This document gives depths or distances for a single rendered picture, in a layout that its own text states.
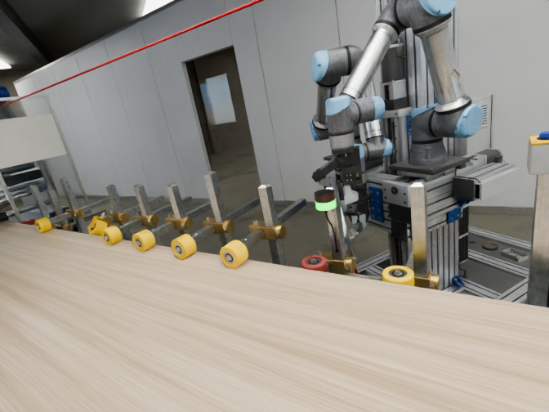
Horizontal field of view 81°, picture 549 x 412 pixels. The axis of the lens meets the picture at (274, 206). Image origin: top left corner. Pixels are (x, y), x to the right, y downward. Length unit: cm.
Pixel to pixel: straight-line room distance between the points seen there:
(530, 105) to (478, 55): 60
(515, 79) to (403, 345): 297
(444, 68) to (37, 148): 279
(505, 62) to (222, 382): 323
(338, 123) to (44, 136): 256
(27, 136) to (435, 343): 294
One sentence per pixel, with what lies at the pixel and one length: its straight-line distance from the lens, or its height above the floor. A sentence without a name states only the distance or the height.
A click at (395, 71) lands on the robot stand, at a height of 142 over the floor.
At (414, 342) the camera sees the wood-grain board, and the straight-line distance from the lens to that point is 74.
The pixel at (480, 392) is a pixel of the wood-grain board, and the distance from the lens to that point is 68.
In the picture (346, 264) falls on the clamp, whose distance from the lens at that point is 107.
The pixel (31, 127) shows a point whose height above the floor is 153.
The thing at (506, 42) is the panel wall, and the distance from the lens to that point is 346.
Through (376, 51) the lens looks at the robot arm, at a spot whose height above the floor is 149.
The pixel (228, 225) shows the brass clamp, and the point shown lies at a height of 96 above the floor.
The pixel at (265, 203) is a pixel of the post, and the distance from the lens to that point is 113.
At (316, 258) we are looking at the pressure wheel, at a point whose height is 90.
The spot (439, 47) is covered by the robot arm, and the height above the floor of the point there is 146.
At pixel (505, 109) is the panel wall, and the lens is 349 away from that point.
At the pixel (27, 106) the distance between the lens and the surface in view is 315.
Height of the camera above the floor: 139
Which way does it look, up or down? 18 degrees down
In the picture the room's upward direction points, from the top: 11 degrees counter-clockwise
